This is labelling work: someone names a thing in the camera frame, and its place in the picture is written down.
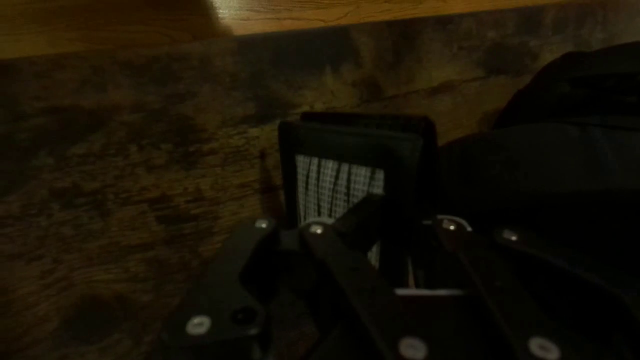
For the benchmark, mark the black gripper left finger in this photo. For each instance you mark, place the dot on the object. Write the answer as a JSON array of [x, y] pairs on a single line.
[[267, 272]]

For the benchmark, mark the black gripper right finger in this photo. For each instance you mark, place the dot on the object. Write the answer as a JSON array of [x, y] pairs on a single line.
[[510, 293]]

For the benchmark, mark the dark wooden console table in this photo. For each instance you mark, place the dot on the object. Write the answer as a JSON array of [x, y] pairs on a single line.
[[120, 172]]

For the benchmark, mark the black backpack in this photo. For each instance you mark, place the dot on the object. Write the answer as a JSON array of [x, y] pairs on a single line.
[[563, 159]]

